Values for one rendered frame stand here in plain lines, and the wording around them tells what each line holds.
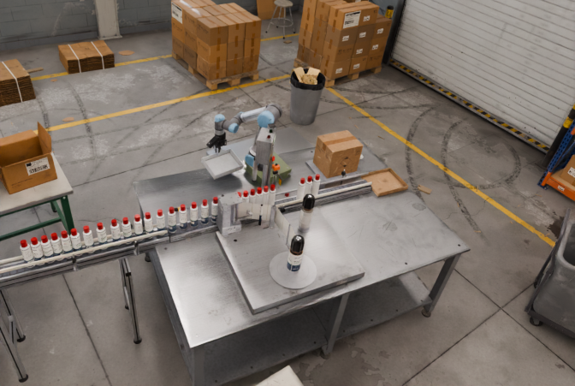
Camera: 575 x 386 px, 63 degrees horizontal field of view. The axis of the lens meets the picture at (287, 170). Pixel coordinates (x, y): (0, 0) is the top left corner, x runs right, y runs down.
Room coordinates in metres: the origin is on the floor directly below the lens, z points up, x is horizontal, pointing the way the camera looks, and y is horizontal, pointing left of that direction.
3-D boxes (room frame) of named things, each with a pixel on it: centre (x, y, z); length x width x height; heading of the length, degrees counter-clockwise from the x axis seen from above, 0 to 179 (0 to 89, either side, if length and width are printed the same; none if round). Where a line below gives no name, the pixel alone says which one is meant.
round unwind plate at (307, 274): (2.00, -0.12, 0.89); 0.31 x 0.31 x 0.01
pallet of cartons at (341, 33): (7.04, -0.57, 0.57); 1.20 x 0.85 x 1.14; 133
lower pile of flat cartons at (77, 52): (6.05, 3.08, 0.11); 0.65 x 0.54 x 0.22; 128
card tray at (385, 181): (3.12, -0.82, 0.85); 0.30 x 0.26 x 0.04; 121
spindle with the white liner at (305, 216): (2.41, -0.17, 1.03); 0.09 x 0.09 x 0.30
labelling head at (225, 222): (2.31, 0.35, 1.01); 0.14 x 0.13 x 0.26; 121
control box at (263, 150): (2.62, 0.17, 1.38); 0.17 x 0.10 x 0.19; 176
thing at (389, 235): (2.59, -0.12, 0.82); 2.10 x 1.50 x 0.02; 121
